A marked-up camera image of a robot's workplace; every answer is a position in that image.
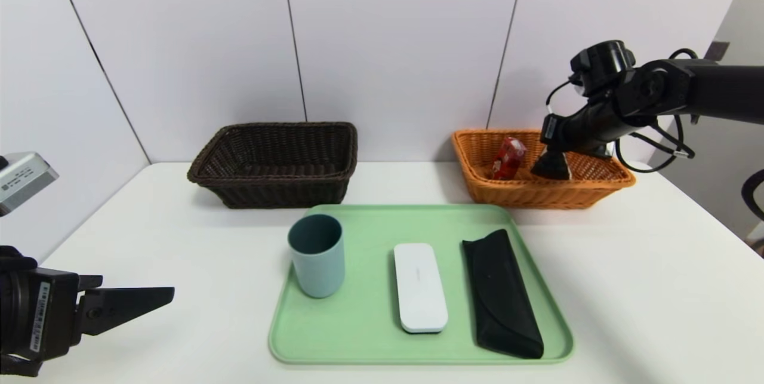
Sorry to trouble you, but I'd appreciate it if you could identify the black curved cable loop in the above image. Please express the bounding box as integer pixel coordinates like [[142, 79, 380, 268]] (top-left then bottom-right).
[[742, 169, 764, 222]]

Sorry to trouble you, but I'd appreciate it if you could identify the black glasses pouch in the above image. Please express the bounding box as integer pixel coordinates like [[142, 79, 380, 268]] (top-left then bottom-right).
[[461, 229, 545, 360]]

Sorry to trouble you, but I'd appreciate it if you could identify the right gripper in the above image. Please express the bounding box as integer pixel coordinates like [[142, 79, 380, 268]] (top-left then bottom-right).
[[530, 100, 621, 181]]

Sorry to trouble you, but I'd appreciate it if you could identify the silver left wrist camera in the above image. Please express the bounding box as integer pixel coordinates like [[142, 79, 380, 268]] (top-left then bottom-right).
[[0, 152, 59, 217]]

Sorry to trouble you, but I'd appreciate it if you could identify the blue-grey plastic cup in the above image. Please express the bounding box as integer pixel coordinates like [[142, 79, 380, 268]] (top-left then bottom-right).
[[288, 214, 346, 299]]

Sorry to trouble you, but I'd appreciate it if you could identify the small red juice carton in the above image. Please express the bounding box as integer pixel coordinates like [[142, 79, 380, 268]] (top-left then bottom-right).
[[491, 137, 527, 180]]

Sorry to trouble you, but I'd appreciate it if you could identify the orange wicker basket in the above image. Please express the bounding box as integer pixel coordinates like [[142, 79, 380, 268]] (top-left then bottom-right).
[[451, 129, 637, 210]]

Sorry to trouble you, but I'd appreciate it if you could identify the white whiteboard eraser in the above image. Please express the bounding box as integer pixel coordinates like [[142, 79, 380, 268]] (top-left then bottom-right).
[[393, 243, 449, 334]]

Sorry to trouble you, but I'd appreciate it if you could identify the light green plastic tray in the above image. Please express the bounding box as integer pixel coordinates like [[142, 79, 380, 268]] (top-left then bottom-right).
[[269, 204, 575, 365]]

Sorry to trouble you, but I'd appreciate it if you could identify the dark brown wicker basket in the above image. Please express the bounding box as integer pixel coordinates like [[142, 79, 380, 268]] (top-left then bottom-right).
[[187, 122, 359, 210]]

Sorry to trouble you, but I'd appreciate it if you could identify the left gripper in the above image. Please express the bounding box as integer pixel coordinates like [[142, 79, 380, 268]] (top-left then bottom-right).
[[0, 266, 175, 363]]

